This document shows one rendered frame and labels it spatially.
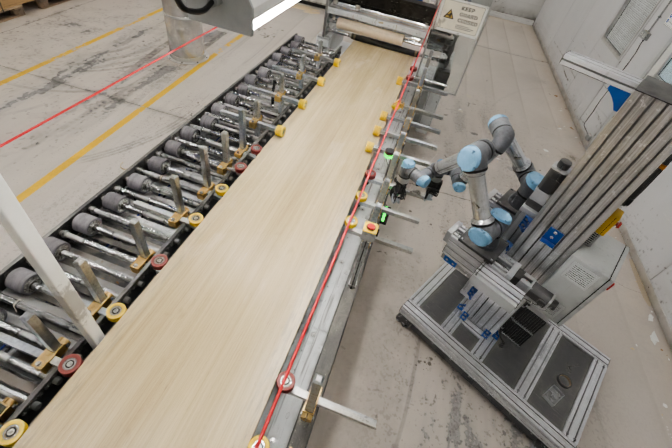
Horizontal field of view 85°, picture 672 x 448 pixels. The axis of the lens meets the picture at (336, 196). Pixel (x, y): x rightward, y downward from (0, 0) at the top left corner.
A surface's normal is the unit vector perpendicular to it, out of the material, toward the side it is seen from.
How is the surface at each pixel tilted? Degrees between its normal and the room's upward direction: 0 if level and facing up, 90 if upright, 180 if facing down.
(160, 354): 0
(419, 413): 0
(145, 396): 0
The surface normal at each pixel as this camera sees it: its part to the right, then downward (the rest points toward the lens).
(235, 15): -0.31, 0.63
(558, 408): 0.15, -0.71
